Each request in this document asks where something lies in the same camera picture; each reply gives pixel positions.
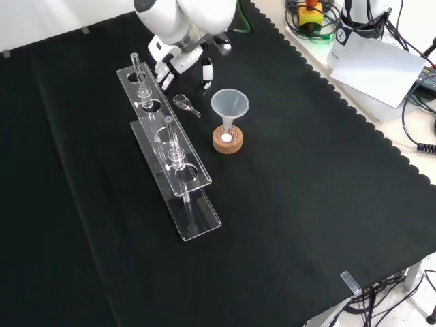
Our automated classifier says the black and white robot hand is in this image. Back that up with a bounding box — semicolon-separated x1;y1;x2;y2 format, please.
146;32;233;93

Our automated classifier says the clear glass weighing funnel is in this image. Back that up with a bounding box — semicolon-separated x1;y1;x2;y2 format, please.
172;94;202;119

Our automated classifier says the clear plastic funnel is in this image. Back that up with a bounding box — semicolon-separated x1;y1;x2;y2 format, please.
210;89;251;134

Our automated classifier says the clear acrylic funnel stand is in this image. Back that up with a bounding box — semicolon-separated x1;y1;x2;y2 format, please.
116;51;223;243

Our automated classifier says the round-bottom glass flask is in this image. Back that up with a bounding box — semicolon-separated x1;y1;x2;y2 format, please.
219;124;236;143

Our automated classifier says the yellow stop button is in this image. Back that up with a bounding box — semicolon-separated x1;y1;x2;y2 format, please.
297;0;324;32

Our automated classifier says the black table cloth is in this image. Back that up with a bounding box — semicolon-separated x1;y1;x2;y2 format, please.
0;0;436;327

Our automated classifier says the pale board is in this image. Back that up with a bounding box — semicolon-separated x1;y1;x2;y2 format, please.
329;32;427;109

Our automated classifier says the black power adapter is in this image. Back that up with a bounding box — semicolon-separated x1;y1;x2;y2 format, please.
416;65;436;92

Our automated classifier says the clear cloth clamp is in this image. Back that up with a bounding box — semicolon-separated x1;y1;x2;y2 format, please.
339;270;362;296

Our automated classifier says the grey table leg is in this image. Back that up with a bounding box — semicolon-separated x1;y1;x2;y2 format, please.
404;257;425;298

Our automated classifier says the green cable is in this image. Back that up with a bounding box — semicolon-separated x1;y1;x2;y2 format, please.
237;0;253;34

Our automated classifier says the cork ring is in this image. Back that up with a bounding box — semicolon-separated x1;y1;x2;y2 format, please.
212;125;245;155

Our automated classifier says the black coiled cable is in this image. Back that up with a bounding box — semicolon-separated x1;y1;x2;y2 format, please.
401;87;436;154

